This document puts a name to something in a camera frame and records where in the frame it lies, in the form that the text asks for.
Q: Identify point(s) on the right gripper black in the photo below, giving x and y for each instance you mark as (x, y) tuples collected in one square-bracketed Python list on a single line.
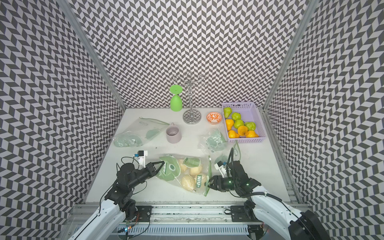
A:
[(216, 179)]

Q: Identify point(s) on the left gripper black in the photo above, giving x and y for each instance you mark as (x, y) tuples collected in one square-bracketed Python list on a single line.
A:
[(151, 169)]

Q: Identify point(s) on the zip bag with beige fruit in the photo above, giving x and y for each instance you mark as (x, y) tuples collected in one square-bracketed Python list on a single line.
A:
[(188, 172)]

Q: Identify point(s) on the zip bag with green pears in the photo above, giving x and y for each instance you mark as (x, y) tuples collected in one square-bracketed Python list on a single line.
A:
[(140, 132)]

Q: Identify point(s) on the zip bag with orange fruit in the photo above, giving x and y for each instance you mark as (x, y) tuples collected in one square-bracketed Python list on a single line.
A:
[(215, 145)]

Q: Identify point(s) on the yellow pear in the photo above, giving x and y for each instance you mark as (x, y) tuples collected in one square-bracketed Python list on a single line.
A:
[(251, 134), (242, 131), (229, 124), (233, 134)]

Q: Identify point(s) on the green pear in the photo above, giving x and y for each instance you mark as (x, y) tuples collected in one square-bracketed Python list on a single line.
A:
[(236, 116), (251, 126), (227, 112), (238, 123)]

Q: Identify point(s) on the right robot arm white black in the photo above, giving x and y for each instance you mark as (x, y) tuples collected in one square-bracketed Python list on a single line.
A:
[(289, 222)]

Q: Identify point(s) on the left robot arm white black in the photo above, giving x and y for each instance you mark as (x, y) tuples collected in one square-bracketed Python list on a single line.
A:
[(117, 204)]

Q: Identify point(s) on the lilac mug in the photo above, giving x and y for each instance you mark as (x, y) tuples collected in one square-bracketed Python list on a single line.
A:
[(173, 134)]

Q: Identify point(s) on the chrome mug tree stand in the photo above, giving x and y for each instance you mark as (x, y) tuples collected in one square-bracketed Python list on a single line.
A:
[(189, 82)]

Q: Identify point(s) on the green plastic goblet upside down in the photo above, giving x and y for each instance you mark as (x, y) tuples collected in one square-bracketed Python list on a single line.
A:
[(176, 102)]

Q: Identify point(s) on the orange patterned small bowl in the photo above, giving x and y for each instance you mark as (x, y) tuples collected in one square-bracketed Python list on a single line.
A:
[(214, 118)]

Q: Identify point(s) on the purple plastic basket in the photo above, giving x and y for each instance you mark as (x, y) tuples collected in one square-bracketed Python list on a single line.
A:
[(249, 114)]

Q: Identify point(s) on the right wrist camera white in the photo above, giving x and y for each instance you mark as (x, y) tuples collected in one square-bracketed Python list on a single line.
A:
[(221, 167)]

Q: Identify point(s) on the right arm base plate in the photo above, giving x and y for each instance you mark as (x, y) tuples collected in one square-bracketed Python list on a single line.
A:
[(242, 214)]

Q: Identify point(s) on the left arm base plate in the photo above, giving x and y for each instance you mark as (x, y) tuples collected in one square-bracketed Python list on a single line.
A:
[(139, 214)]

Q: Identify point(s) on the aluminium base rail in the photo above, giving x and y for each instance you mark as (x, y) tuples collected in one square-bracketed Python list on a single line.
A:
[(179, 219)]

